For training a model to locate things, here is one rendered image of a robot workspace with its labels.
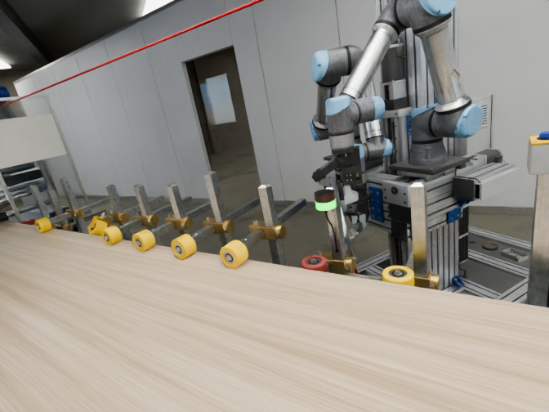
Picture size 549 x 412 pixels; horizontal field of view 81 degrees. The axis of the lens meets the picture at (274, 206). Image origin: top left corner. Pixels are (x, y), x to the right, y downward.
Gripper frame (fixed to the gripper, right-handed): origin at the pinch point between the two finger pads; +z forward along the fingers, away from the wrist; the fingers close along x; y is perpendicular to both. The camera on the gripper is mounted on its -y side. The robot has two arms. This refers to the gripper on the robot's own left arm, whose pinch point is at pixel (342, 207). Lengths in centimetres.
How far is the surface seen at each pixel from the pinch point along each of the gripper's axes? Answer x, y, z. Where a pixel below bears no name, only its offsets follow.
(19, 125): 93, -233, -54
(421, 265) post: -18.0, 20.9, 12.7
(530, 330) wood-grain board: -45, 35, 12
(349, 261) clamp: -10.3, 0.7, 15.0
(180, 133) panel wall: 363, -258, -15
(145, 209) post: 24, -95, 1
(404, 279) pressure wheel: -27.5, 15.2, 10.9
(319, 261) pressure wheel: -16.2, -8.0, 11.1
